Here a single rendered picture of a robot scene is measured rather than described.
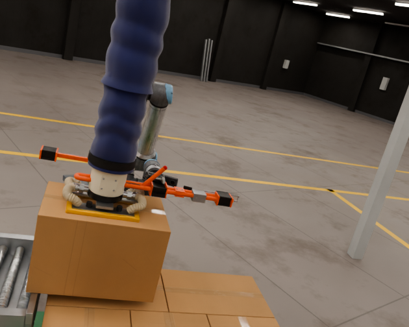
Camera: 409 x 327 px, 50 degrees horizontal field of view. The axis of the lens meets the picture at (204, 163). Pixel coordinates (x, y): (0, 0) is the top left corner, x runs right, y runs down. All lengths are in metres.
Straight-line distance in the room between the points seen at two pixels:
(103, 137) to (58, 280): 0.70
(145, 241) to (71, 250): 0.34
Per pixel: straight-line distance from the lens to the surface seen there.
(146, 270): 2.17
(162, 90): 2.58
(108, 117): 1.98
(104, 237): 2.07
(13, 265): 2.53
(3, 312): 2.15
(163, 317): 2.30
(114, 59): 1.94
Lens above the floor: 1.92
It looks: 17 degrees down
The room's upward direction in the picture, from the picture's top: 14 degrees clockwise
